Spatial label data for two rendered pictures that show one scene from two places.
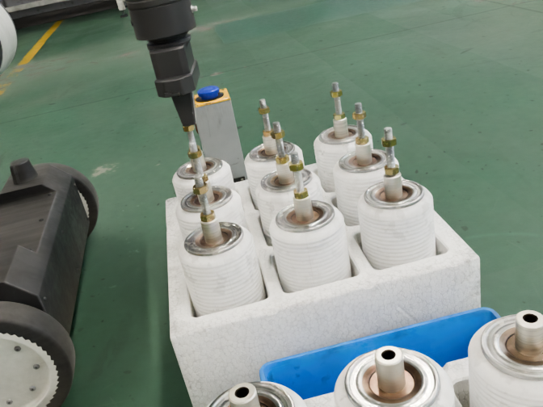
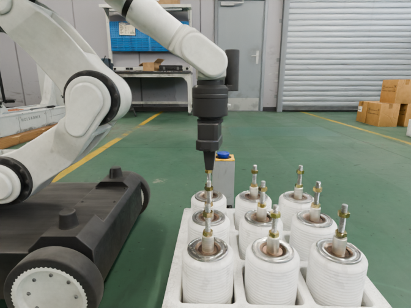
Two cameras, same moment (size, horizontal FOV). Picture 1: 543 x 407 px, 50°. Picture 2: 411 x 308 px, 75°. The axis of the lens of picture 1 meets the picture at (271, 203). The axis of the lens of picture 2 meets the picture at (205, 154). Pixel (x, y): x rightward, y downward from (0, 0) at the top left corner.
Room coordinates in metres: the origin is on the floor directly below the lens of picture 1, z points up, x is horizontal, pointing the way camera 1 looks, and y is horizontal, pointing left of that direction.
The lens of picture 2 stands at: (0.21, 0.04, 0.54)
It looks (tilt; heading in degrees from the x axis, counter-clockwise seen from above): 15 degrees down; 6
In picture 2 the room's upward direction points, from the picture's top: straight up
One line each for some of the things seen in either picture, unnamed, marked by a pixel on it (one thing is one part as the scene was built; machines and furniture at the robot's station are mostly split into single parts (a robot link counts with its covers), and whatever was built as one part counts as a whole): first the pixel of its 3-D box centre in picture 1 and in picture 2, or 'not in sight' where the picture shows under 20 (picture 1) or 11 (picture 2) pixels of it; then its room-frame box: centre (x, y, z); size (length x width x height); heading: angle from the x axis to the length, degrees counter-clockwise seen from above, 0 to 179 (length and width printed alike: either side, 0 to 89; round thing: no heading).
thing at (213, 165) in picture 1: (199, 169); (208, 196); (0.87, 0.10, 0.25); 0.08 x 0.08 x 0.01
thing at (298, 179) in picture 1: (298, 180); (274, 224); (0.65, -0.04, 0.30); 0.01 x 0.01 x 0.08
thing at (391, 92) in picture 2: not in sight; (397, 91); (4.09, -2.08, 0.45); 0.30 x 0.24 x 0.30; 8
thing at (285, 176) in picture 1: (284, 172); (261, 212); (0.76, -0.03, 0.26); 0.02 x 0.02 x 0.03
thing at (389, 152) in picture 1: (390, 156); (342, 224); (0.66, -0.16, 0.30); 0.01 x 0.01 x 0.08
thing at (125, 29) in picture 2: not in sight; (127, 28); (5.41, 2.10, 1.54); 0.32 x 0.02 x 0.25; 96
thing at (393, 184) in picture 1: (393, 185); (339, 244); (0.66, -0.16, 0.26); 0.02 x 0.02 x 0.03
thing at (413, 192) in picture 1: (393, 195); (337, 250); (0.66, -0.16, 0.25); 0.08 x 0.08 x 0.01
